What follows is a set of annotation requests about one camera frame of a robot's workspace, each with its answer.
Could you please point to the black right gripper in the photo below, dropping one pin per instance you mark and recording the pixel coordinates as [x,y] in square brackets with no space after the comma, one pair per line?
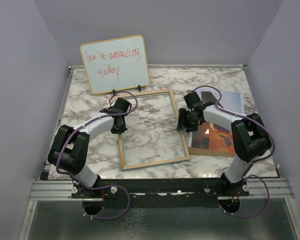
[182,121]

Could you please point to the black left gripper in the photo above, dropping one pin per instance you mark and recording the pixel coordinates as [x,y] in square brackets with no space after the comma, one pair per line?
[122,129]

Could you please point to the colourful balloon photo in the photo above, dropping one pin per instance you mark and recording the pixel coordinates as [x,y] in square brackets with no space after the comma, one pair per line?
[215,135]

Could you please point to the wooden picture frame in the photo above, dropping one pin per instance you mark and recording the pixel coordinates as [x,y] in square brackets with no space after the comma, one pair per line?
[151,138]

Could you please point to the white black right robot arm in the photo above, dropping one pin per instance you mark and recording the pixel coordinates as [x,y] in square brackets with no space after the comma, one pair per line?
[250,137]

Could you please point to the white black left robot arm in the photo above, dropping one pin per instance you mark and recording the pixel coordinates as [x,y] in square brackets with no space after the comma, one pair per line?
[69,149]

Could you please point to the yellow framed whiteboard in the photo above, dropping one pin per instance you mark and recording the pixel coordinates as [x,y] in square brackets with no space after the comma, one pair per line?
[115,64]

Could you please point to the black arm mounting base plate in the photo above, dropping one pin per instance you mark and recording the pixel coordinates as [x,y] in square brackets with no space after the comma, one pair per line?
[161,193]

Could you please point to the aluminium table edge rail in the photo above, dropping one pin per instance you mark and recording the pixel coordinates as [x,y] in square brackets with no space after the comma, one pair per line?
[63,104]

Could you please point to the front aluminium rail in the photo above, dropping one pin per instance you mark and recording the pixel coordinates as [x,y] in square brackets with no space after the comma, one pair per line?
[61,190]

